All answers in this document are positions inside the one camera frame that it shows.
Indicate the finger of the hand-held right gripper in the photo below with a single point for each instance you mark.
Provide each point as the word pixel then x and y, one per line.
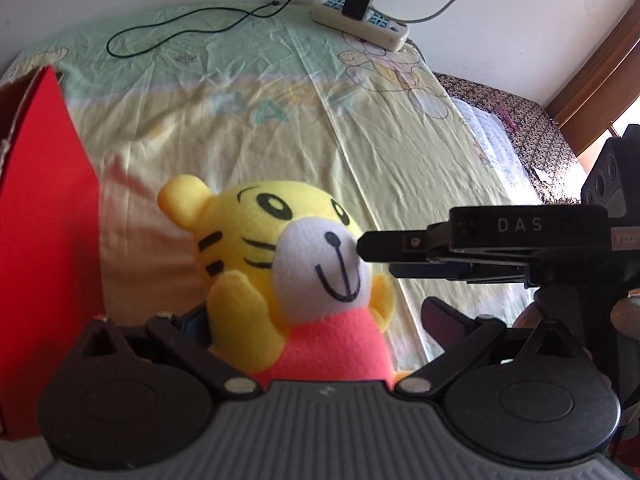
pixel 395 247
pixel 450 272

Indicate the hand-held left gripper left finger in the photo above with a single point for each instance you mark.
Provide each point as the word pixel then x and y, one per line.
pixel 195 355

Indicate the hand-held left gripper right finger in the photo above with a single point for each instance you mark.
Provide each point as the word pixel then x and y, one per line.
pixel 442 327

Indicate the yellow tiger plush toy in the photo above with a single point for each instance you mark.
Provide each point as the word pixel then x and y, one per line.
pixel 300 260

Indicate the red cardboard box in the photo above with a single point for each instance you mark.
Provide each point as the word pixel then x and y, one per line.
pixel 45 210

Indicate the brown floral cloth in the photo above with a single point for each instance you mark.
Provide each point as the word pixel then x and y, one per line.
pixel 540 130

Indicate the white power strip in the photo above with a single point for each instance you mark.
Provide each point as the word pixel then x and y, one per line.
pixel 385 35

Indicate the wooden door frame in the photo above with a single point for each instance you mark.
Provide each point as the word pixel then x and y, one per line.
pixel 590 85

